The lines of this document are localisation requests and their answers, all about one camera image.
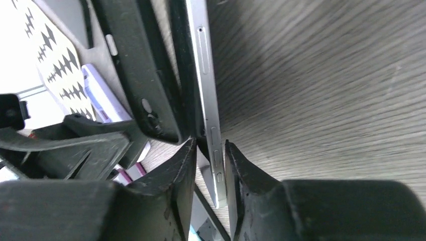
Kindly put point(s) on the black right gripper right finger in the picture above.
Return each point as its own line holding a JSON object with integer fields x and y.
{"x": 264, "y": 208}

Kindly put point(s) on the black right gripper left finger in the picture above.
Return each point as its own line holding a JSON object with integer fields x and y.
{"x": 154, "y": 207}

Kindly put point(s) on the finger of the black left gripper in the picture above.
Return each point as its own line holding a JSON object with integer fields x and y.
{"x": 84, "y": 158}
{"x": 86, "y": 127}

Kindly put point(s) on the lilac cased phone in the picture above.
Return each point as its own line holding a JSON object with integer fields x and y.
{"x": 113, "y": 113}

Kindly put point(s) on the black phone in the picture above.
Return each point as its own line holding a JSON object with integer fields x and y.
{"x": 144, "y": 69}

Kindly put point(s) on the silver edged phone from case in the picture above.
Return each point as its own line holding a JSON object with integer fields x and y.
{"x": 192, "y": 45}

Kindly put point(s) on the light blue cased phone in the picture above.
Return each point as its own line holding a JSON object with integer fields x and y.
{"x": 204, "y": 224}

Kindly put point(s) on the black white chessboard mat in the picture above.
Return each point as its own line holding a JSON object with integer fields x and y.
{"x": 56, "y": 59}

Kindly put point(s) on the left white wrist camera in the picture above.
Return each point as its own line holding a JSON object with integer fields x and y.
{"x": 14, "y": 112}

